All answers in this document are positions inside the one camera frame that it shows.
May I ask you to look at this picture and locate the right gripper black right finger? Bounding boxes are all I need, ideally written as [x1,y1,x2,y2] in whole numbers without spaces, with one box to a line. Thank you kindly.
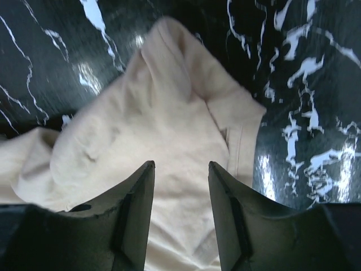
[208,162,360,270]

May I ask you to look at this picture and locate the beige t shirt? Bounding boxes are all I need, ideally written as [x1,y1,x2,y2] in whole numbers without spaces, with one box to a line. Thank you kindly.
[1,17,266,270]

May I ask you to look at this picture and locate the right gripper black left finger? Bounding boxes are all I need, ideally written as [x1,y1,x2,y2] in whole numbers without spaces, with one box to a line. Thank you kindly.
[1,161,155,270]

